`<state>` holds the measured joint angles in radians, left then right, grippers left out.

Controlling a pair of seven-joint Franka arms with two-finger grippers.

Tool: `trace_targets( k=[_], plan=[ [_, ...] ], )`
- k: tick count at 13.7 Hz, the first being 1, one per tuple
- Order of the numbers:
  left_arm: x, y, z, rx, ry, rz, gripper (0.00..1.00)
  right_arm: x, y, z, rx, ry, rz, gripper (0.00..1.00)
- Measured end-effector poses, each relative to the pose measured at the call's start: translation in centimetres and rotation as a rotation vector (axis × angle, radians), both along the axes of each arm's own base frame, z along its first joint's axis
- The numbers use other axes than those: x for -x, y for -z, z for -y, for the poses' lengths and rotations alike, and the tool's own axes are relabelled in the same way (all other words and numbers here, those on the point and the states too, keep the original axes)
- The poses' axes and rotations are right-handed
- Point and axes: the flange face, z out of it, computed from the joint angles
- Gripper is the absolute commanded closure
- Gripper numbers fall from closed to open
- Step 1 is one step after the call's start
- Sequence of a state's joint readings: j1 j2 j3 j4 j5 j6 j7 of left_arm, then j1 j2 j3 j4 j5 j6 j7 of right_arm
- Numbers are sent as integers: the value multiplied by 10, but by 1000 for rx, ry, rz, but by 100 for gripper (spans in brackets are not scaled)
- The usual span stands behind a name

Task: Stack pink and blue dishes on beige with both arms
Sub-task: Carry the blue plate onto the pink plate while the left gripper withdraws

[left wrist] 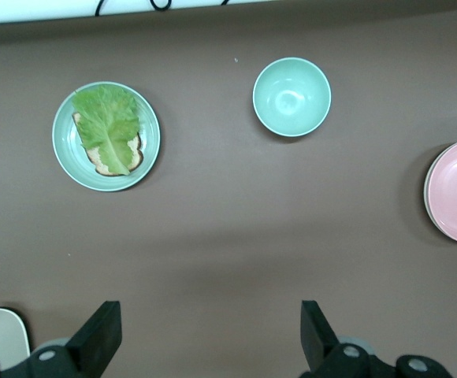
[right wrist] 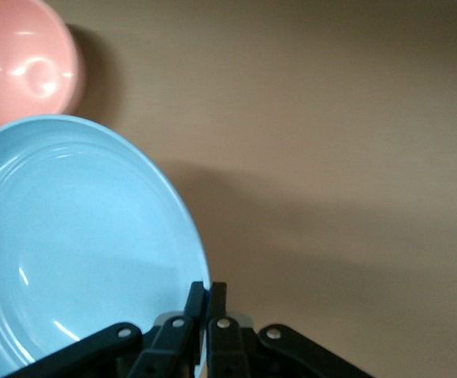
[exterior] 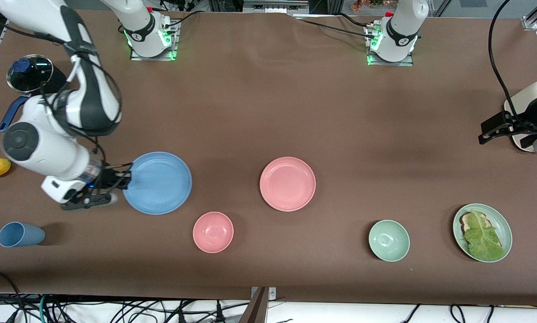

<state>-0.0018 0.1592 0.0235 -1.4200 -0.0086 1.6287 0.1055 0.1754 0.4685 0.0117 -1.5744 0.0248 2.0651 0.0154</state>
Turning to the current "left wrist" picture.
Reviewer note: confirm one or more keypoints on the green bowl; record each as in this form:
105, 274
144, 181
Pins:
291, 98

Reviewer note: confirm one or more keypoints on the green plate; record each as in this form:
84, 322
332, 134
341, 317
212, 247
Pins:
65, 149

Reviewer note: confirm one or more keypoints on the toasted bread slice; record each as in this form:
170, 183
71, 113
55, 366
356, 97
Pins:
136, 151

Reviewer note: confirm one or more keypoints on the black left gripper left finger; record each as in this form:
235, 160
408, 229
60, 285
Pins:
94, 338

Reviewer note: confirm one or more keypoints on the beige plate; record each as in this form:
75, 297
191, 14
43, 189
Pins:
425, 193

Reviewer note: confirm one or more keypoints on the green lettuce leaf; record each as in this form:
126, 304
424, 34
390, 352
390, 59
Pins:
106, 126

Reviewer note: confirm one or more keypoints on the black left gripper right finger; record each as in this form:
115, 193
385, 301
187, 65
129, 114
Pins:
319, 342

